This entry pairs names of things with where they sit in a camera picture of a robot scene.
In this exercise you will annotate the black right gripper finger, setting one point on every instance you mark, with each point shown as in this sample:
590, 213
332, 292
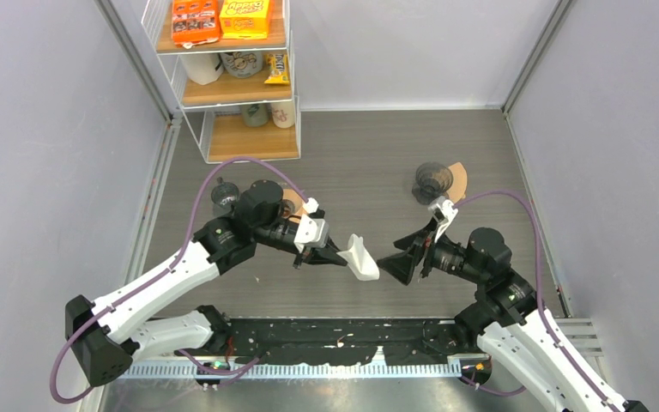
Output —
403, 265
422, 237

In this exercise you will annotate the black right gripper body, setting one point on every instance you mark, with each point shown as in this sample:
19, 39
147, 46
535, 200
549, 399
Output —
445, 256

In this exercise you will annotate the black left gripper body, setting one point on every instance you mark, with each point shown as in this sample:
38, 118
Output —
275, 235

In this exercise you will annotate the round wooden dripper stand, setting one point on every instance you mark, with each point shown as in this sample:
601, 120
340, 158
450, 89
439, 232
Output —
293, 204

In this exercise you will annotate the white paper coffee filter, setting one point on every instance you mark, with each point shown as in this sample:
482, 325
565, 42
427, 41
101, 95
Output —
359, 260

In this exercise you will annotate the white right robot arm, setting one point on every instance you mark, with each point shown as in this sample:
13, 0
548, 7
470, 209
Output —
507, 321

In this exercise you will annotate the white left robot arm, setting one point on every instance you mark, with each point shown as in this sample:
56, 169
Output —
107, 335

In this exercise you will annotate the brown paper filter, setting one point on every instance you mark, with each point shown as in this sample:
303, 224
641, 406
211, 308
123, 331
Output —
459, 184

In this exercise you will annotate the small dark glass cup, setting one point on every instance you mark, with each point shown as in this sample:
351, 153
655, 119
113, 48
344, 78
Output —
224, 194

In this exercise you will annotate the white patterned cup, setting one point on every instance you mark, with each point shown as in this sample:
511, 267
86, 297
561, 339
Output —
283, 113

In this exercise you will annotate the yellow candy bag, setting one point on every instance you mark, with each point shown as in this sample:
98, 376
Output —
278, 69

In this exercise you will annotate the printed white mug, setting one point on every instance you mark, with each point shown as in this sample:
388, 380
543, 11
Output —
242, 64

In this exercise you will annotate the white paper roll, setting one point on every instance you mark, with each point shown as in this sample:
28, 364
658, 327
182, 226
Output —
202, 68

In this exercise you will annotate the yellow snack box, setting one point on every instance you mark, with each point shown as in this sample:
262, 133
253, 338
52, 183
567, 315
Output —
244, 19

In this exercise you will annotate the orange snack box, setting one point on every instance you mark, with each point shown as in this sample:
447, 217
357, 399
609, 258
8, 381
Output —
195, 22

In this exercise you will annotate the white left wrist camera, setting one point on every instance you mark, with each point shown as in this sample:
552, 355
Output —
313, 229

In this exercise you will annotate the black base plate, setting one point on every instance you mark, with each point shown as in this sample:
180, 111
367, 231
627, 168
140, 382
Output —
340, 342

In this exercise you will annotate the white wire wooden shelf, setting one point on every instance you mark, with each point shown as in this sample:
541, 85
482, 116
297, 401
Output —
212, 111

